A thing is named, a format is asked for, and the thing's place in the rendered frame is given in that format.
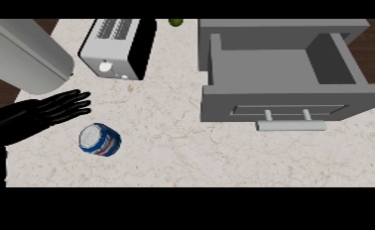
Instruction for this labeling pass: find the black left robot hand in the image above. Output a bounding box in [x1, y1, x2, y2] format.
[0, 88, 95, 148]

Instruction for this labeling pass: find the blue and white can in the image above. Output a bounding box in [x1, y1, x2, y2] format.
[79, 122, 123, 158]

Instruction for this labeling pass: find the grey open drawer box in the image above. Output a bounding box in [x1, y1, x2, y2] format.
[207, 32, 371, 88]

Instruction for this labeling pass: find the grey drawer front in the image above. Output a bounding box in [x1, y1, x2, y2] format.
[200, 82, 375, 123]

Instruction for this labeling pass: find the silver and black toaster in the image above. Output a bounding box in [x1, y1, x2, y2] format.
[79, 19, 160, 82]

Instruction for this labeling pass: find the green round fruit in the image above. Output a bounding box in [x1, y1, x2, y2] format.
[167, 19, 187, 28]

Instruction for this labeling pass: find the pale grey drawer handle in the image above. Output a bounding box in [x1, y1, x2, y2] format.
[257, 108, 328, 132]

